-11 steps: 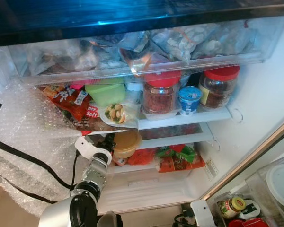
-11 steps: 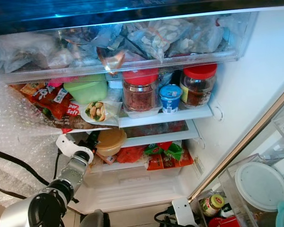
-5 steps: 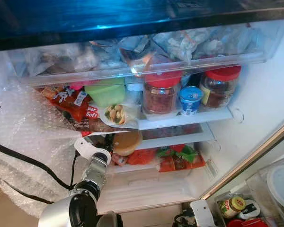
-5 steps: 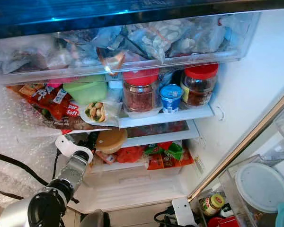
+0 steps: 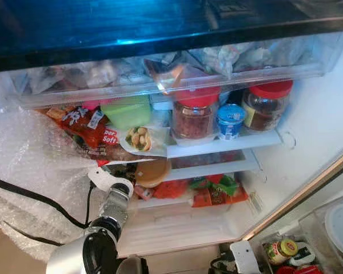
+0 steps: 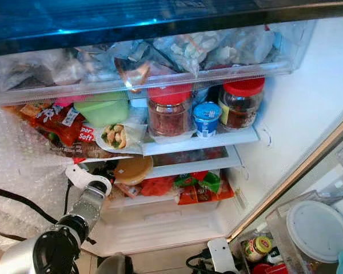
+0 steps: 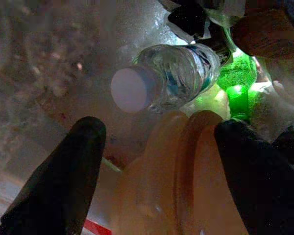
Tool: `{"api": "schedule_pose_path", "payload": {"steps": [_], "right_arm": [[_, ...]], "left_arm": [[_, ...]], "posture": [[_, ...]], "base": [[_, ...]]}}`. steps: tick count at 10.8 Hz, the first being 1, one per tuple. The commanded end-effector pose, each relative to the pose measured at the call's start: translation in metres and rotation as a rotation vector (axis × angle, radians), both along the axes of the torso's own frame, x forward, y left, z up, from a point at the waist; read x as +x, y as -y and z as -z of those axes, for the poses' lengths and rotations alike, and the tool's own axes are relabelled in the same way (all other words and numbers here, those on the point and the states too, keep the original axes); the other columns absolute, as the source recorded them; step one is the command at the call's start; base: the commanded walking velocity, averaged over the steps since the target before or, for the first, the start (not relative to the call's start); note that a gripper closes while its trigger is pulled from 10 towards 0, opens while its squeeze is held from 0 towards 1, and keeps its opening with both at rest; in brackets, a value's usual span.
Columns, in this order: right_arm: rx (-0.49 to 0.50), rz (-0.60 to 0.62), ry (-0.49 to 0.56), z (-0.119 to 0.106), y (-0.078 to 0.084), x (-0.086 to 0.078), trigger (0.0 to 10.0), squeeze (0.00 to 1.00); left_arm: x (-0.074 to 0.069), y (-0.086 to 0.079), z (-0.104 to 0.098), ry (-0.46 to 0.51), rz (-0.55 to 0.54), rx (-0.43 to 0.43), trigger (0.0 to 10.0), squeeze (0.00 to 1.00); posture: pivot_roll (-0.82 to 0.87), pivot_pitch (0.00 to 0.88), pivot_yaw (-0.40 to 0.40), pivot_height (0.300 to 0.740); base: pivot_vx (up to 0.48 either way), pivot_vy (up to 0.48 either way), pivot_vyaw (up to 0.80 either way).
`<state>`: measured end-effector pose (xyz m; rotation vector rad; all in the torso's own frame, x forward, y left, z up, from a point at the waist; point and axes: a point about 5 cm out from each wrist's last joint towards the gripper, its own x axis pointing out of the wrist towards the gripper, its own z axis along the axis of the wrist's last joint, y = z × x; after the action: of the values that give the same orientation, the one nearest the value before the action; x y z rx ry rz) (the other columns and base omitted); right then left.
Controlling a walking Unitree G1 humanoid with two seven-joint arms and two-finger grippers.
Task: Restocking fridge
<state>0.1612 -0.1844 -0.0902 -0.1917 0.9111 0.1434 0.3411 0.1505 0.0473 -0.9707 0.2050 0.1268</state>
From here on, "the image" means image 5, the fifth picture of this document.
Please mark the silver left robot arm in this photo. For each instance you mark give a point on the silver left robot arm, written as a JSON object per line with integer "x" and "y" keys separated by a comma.
{"x": 117, "y": 208}

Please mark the fridge body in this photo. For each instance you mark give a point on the fridge body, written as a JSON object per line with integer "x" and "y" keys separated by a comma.
{"x": 326, "y": 188}

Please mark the wrapped nut packet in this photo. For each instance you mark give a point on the wrapped nut packet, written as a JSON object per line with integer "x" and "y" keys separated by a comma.
{"x": 140, "y": 138}

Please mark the red snack packet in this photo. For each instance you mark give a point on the red snack packet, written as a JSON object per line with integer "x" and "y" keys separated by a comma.
{"x": 170, "y": 188}

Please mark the green plastic container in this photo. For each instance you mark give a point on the green plastic container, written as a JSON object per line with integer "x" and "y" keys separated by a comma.
{"x": 126, "y": 111}

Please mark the red snack bag white script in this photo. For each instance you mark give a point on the red snack bag white script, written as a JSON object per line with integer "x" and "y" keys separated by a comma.
{"x": 83, "y": 125}

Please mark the red-lid jar of chili flakes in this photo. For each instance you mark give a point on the red-lid jar of chili flakes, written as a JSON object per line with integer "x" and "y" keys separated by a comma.
{"x": 194, "y": 117}

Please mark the red green packet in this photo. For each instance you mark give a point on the red green packet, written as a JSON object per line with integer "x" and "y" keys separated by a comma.
{"x": 214, "y": 188}

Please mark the grey robot left leg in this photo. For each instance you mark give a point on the grey robot left leg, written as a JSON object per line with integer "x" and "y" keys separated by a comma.
{"x": 131, "y": 266}

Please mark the bubble wrap sheet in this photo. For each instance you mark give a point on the bubble wrap sheet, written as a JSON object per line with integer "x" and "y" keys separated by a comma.
{"x": 34, "y": 165}

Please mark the blue white yogurt cup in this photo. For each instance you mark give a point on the blue white yogurt cup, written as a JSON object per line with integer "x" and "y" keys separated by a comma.
{"x": 231, "y": 121}

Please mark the clear container with white lid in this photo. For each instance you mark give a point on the clear container with white lid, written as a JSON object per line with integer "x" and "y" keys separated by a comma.
{"x": 338, "y": 225}

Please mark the red-lid jar with dark contents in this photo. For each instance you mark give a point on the red-lid jar with dark contents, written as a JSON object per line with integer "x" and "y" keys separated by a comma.
{"x": 267, "y": 105}

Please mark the clear bag of frozen food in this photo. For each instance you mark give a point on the clear bag of frozen food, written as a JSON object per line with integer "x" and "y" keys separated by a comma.
{"x": 240, "y": 57}

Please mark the yellow-lid jar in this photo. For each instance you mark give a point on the yellow-lid jar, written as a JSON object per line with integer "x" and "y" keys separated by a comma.
{"x": 281, "y": 249}

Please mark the clear door bin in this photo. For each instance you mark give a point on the clear door bin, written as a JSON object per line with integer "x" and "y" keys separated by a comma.
{"x": 274, "y": 71}

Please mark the red lid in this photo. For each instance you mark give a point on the red lid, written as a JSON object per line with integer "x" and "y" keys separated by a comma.
{"x": 300, "y": 269}

